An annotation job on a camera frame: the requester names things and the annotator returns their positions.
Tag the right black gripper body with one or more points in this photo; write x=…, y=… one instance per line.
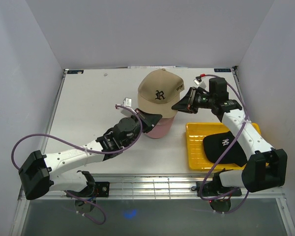
x=203, y=101

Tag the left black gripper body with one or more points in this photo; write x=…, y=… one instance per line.
x=136, y=131

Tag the beige baseball cap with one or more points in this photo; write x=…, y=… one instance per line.
x=159, y=91

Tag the black NY baseball cap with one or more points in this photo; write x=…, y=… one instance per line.
x=216, y=144

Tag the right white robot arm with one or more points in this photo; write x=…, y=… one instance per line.
x=265, y=167

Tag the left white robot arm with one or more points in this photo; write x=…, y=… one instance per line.
x=41, y=173

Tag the right blue corner label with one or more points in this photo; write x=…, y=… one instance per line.
x=222, y=70

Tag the blue corner label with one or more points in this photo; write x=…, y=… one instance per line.
x=222, y=70
x=75, y=71

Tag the yellow plastic tray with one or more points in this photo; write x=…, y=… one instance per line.
x=195, y=133

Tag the left blue corner label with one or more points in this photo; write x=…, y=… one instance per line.
x=75, y=71

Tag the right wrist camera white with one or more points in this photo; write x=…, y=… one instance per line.
x=199, y=82

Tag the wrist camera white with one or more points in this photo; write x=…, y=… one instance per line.
x=126, y=107
x=199, y=82

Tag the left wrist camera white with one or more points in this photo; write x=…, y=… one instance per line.
x=126, y=107

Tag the aluminium frame rail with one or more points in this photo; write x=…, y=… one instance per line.
x=122, y=187

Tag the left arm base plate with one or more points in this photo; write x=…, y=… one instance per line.
x=102, y=189

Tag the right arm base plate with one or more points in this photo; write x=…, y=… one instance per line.
x=210, y=190

